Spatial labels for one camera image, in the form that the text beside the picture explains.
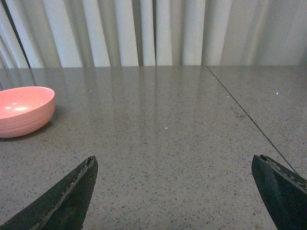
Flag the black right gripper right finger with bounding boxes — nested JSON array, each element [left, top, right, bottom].
[[251, 155, 307, 230]]

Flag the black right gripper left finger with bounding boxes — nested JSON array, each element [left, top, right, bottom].
[[0, 156, 98, 230]]

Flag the pink plastic bowl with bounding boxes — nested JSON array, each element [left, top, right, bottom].
[[0, 86, 56, 138]]

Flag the white pleated curtain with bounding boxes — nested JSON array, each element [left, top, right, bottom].
[[0, 0, 307, 69]]

